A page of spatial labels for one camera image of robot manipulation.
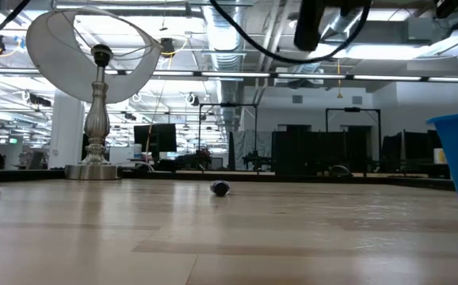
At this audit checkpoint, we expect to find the black metal frame rig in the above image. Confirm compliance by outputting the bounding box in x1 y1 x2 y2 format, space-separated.
325 107 382 175
199 103 258 172

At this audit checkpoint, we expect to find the black left wrist camera cable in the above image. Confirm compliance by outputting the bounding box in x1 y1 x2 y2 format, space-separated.
0 0 31 47

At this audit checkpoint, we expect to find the silver lamp with white shade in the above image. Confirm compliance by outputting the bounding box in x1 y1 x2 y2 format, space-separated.
25 6 162 181

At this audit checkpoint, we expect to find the silver ventilation duct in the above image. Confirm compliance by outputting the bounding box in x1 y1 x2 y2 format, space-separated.
201 0 246 131
292 0 375 76

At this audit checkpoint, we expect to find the grey tarp cover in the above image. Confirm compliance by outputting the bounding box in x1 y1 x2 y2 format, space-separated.
228 129 273 171

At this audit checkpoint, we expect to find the yellow hanging cord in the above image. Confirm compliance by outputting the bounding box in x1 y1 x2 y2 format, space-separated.
334 58 344 100

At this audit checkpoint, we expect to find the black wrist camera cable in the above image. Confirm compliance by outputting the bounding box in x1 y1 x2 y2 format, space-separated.
0 0 31 47
208 0 372 65

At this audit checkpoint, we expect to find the purple nail polish bottle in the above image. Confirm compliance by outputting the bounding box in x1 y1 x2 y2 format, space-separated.
209 180 231 198

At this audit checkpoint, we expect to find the long ceiling light strip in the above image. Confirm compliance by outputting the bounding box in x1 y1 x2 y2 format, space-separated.
147 70 458 83

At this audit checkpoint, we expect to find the white yellow container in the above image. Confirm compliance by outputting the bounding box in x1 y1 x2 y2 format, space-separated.
433 147 448 165

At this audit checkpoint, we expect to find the black partition screen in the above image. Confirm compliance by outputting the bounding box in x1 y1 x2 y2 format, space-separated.
380 131 441 163
272 130 372 176

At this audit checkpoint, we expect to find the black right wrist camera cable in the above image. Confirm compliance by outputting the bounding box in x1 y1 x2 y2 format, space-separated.
208 0 372 65

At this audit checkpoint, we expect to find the bright ceiling light panel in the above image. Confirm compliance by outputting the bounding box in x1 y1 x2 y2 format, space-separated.
310 42 432 61

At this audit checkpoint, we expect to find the black computer monitor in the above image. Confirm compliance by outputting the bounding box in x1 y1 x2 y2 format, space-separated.
133 123 177 154

